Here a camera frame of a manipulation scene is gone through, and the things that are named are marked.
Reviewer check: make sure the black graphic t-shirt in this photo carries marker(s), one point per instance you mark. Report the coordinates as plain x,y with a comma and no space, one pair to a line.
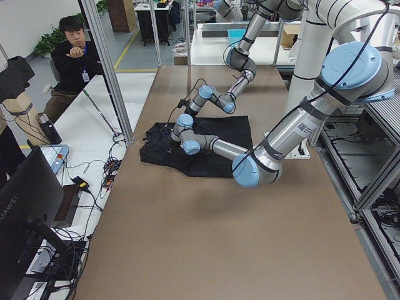
159,150

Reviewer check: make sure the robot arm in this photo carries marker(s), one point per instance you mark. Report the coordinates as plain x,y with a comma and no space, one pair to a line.
351,73
238,58

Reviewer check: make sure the teach pendant blue grey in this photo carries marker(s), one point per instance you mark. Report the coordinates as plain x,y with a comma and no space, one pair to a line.
55,155

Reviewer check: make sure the black thermos bottle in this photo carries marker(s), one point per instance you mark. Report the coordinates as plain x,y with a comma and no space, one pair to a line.
48,128

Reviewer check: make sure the seated person in black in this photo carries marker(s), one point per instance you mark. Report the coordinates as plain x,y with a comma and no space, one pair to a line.
76,62

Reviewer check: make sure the black computer monitor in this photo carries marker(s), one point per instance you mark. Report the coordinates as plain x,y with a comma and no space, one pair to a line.
30,201

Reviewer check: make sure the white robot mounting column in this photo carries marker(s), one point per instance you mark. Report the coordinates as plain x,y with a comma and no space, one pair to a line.
332,23

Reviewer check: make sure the aluminium frame cage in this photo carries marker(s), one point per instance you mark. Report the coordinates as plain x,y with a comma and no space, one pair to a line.
92,19

